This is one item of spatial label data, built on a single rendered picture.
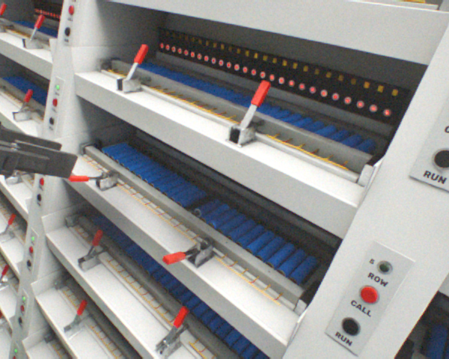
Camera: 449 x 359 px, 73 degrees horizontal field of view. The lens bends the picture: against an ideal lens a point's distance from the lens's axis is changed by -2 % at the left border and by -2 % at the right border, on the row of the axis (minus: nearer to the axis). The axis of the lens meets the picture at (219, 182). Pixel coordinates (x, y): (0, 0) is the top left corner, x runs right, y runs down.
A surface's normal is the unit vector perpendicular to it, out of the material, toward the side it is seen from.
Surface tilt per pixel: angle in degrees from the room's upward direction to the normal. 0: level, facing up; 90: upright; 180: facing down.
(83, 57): 90
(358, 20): 108
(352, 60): 90
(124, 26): 90
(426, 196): 90
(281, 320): 18
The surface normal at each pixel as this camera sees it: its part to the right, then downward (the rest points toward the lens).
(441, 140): -0.59, 0.05
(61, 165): 0.74, 0.42
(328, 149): -0.66, 0.32
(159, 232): 0.11, -0.85
